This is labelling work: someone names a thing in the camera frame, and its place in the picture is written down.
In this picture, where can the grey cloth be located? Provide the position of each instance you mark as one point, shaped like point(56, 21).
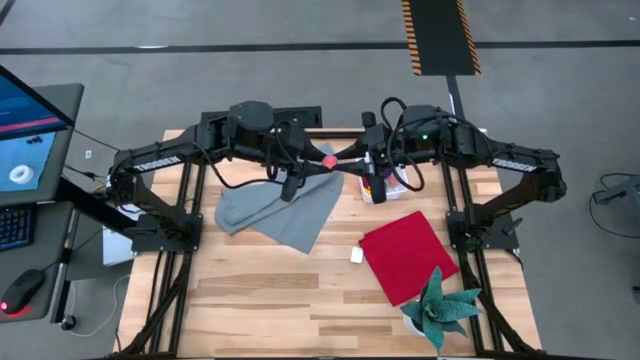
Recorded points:
point(300, 215)

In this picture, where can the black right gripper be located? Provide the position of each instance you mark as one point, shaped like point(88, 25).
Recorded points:
point(382, 145)

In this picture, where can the black keyboard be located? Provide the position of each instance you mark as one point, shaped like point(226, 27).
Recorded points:
point(15, 225)

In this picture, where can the black orange striped mat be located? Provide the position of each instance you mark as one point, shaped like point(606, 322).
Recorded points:
point(440, 35)

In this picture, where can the white plant pot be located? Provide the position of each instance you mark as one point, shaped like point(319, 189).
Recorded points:
point(411, 327)

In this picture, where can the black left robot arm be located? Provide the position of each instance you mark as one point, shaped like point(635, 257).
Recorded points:
point(160, 160)

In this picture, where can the black computer mouse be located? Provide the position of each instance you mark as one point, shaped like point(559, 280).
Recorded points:
point(20, 292)

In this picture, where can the yellow elongated toy fruit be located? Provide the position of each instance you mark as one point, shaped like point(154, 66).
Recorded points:
point(367, 191)

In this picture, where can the grey desk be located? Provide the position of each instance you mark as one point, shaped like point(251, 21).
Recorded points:
point(55, 250)

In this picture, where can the black caster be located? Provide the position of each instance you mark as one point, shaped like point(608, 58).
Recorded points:
point(68, 322)

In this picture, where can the white box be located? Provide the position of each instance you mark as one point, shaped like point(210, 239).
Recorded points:
point(115, 250)

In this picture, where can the white plastic mesh basket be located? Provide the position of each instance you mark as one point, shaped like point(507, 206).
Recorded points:
point(397, 187)

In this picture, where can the pink toy peach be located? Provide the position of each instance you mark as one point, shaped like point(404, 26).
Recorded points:
point(330, 161)

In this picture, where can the computer monitor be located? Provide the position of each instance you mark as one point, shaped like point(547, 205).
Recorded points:
point(25, 125)

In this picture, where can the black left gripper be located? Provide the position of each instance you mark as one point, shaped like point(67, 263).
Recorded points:
point(290, 145)

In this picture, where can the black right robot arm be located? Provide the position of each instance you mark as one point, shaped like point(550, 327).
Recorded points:
point(515, 165)

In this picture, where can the red cloth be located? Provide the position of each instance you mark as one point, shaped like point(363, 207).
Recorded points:
point(405, 260)

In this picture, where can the small white rectangular card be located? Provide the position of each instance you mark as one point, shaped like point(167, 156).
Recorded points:
point(356, 255)

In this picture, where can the purple toy grape bunch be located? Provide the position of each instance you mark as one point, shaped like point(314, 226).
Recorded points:
point(387, 174)

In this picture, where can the teal artificial succulent plant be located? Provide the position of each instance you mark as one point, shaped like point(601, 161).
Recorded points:
point(440, 310)

